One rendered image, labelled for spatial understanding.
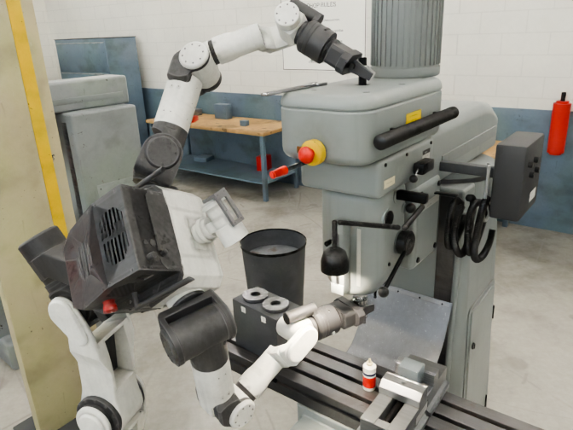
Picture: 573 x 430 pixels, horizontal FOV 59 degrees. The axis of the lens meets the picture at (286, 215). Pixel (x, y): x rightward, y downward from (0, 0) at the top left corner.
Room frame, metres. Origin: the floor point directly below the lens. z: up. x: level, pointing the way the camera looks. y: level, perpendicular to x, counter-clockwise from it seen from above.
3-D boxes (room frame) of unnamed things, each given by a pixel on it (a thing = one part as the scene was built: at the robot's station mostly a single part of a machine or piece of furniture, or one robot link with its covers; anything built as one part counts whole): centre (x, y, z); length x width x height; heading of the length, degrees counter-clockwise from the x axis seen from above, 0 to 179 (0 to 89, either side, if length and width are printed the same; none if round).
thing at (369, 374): (1.31, -0.24, 1.01); 0.04 x 0.04 x 0.11
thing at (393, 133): (1.27, -0.35, 1.79); 0.45 x 0.04 x 0.04; 142
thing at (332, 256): (1.17, -0.12, 1.48); 0.07 x 0.07 x 0.06
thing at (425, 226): (1.49, -0.33, 1.47); 0.24 x 0.19 x 0.26; 52
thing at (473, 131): (1.73, -0.52, 1.66); 0.80 x 0.23 x 0.20; 142
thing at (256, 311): (1.55, 0.09, 1.06); 0.22 x 0.12 x 0.20; 46
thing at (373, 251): (1.34, -0.21, 1.47); 0.21 x 0.19 x 0.32; 52
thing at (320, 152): (1.16, -0.07, 1.76); 0.06 x 0.02 x 0.06; 52
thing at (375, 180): (1.37, -0.24, 1.68); 0.34 x 0.24 x 0.10; 142
